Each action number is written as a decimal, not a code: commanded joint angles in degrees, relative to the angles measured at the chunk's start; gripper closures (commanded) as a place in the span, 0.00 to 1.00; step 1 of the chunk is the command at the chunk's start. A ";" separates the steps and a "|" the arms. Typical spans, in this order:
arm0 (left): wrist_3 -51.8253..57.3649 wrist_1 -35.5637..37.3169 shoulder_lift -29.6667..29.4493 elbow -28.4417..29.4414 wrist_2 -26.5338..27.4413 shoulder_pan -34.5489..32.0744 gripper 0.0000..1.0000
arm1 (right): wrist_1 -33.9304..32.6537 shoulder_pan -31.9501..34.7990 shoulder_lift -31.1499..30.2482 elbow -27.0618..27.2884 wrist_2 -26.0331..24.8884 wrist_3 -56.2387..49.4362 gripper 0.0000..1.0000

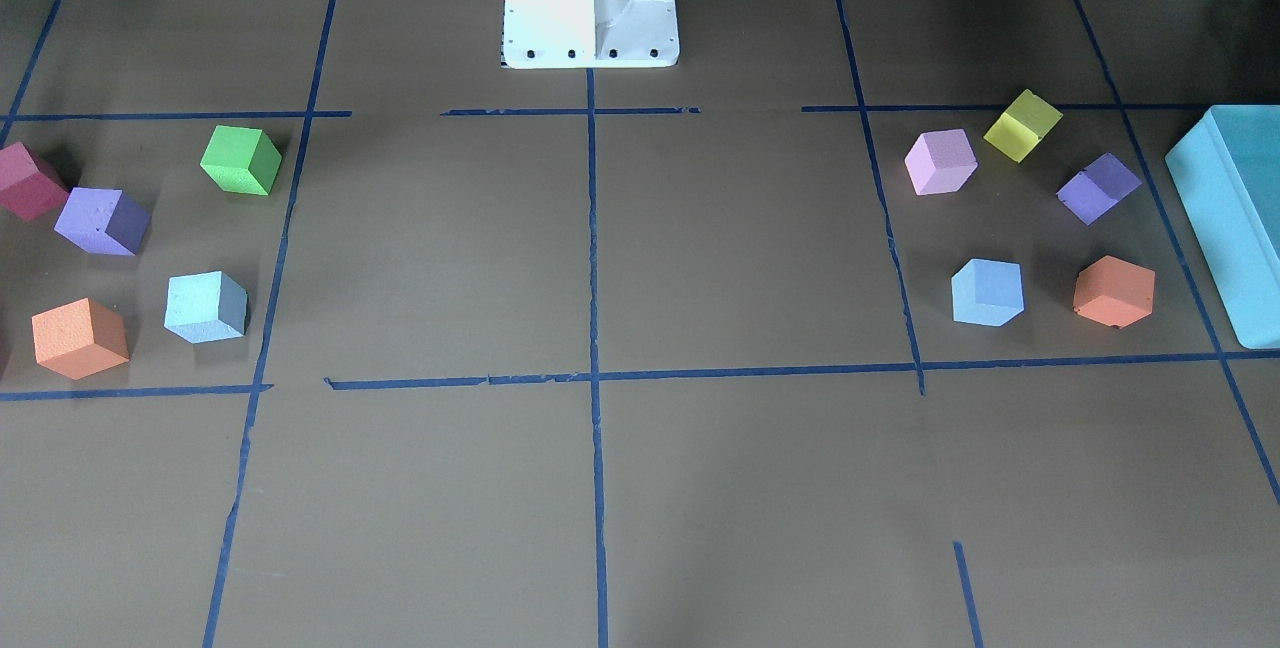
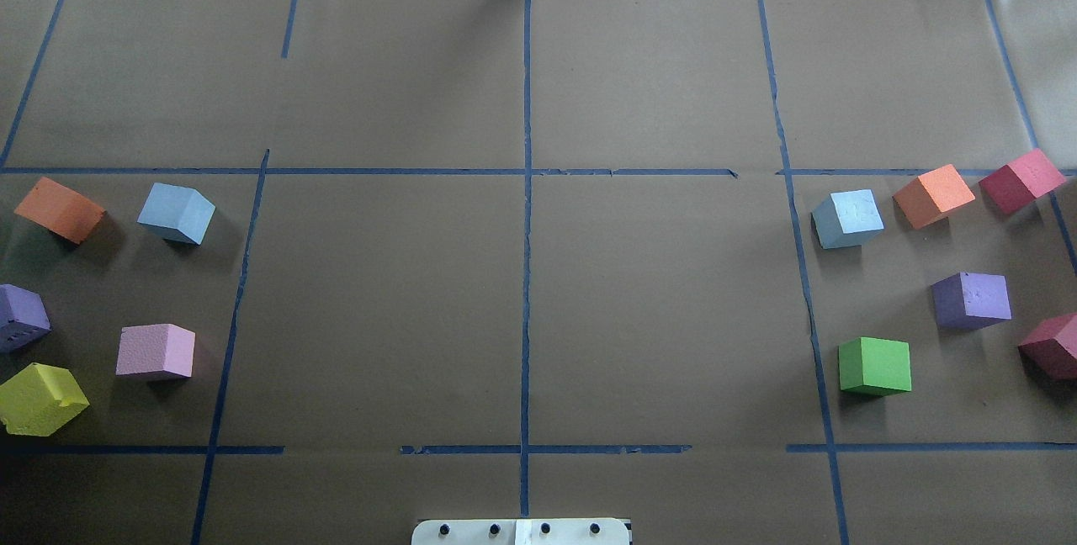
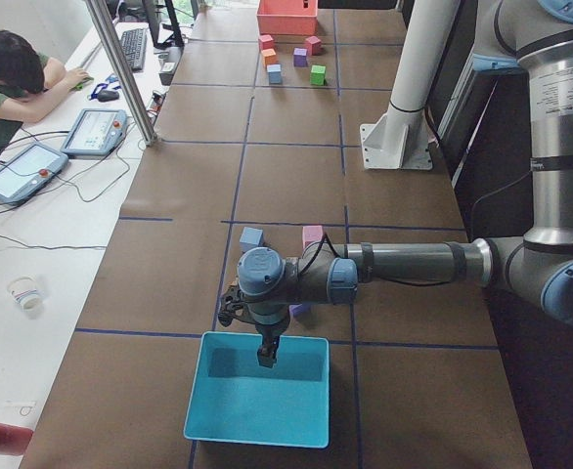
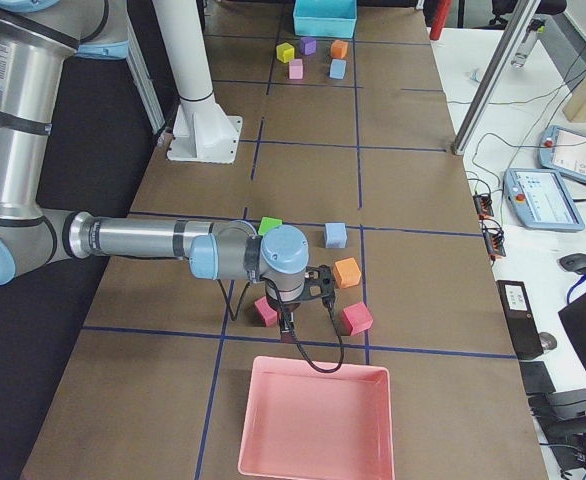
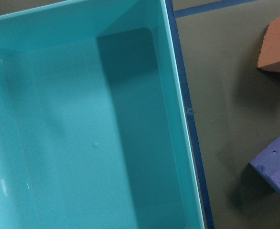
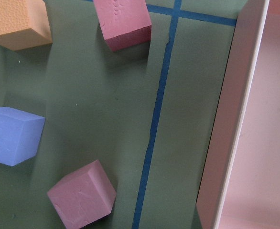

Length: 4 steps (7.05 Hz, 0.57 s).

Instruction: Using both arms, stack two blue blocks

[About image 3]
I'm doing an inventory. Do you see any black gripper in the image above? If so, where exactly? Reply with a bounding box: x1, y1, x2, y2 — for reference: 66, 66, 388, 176
252, 312, 290, 367

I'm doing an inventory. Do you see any light blue foam block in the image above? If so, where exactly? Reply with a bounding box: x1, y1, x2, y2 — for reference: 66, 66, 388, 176
266, 64, 283, 85
239, 227, 264, 252

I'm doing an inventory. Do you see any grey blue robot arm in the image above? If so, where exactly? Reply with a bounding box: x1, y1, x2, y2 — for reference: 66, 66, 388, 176
218, 1, 573, 367

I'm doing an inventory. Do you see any near purple foam block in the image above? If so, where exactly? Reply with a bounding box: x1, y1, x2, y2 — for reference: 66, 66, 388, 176
288, 304, 311, 318

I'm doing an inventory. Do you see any purple foam block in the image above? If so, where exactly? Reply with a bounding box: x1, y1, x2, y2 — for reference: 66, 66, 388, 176
292, 48, 308, 67
288, 304, 311, 318

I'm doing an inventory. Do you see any blue plastic bin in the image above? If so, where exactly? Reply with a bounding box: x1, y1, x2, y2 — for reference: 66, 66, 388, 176
184, 331, 331, 448

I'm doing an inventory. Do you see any near pink foam block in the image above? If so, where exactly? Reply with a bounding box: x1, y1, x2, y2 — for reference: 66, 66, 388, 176
301, 225, 325, 249

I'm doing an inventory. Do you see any far teach pendant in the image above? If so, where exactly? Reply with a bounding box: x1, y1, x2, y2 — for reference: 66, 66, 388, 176
61, 108, 128, 159

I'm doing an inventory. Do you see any teach pendant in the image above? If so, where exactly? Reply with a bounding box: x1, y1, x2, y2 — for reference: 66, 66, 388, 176
0, 143, 68, 205
61, 108, 128, 159

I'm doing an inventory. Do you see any far green foam block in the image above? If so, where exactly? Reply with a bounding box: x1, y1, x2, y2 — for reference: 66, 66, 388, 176
309, 64, 327, 86

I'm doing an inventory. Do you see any far purple foam block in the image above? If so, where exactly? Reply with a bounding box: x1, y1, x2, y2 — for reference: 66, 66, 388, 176
292, 48, 308, 67

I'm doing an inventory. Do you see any far orange foam block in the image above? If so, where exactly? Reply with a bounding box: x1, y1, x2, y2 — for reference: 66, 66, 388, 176
260, 48, 278, 67

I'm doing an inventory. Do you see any near teach pendant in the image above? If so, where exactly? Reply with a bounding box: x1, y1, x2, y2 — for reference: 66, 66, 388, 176
0, 143, 68, 205

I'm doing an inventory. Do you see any black computer mouse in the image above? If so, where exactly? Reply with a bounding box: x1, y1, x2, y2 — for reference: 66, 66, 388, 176
96, 89, 119, 103

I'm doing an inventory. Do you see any crimson foam block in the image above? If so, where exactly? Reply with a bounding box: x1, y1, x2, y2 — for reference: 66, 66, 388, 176
304, 35, 323, 56
258, 34, 275, 51

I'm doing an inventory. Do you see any green plastic tool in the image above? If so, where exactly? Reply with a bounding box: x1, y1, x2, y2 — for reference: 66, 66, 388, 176
73, 76, 94, 91

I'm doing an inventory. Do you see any red plastic bin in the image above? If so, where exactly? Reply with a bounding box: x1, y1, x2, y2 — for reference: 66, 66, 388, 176
256, 0, 318, 36

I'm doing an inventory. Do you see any black keyboard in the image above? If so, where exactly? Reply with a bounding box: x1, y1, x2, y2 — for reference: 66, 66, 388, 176
120, 28, 147, 72

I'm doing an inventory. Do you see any computer monitor stand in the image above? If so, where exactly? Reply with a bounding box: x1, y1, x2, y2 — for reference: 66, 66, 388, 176
142, 0, 185, 50

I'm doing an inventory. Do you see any seated person green shirt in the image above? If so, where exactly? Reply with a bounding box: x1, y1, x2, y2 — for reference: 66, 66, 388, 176
0, 29, 90, 154

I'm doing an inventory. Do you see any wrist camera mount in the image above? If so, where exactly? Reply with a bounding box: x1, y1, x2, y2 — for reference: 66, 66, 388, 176
217, 283, 252, 327

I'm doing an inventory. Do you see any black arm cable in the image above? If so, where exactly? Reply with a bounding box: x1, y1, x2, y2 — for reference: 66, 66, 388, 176
297, 233, 454, 287

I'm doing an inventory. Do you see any white mounting post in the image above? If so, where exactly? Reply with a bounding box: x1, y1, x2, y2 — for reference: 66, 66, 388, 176
360, 0, 461, 170

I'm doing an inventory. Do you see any aluminium frame post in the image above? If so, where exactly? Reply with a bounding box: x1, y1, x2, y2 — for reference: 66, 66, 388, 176
84, 0, 157, 148

